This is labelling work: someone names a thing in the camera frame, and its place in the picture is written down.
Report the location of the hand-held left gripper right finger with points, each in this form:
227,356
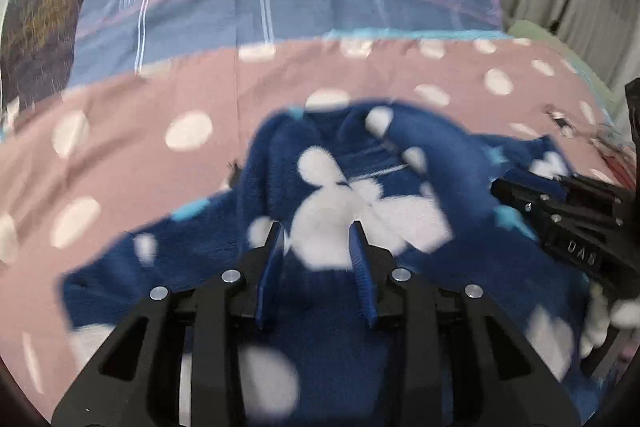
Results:
362,277

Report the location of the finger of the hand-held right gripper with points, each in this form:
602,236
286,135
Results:
520,199
537,178

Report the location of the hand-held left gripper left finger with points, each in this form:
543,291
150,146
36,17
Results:
268,277

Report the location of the blue fleece garment white spots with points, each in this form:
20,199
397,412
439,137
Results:
450,167

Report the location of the person's right hand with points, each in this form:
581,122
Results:
605,312

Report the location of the small dark object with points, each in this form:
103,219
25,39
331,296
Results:
561,119

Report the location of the floral patterned blanket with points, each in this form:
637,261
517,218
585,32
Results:
612,152

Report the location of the pink polka dot bed sheet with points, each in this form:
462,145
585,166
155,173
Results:
150,187

